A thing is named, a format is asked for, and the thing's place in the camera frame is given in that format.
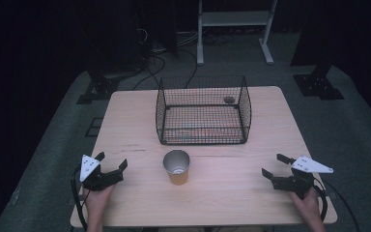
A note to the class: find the person's left hand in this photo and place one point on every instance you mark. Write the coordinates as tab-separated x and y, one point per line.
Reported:
96	201

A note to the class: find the white metal stand frame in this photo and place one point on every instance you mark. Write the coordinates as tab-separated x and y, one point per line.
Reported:
235	18

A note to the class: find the orange paper cup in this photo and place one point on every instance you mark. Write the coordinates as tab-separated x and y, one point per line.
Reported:
178	177

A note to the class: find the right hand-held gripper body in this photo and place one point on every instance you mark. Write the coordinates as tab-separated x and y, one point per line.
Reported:
298	182

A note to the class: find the small dark round object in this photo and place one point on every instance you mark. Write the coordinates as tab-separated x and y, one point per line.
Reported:
228	99

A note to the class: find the black stand base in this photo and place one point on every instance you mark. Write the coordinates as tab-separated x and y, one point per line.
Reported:
99	88
317	85

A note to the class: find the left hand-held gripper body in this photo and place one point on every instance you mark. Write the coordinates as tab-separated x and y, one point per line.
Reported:
91	180

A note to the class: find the person's right hand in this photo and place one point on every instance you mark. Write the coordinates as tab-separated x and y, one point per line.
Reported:
309	206

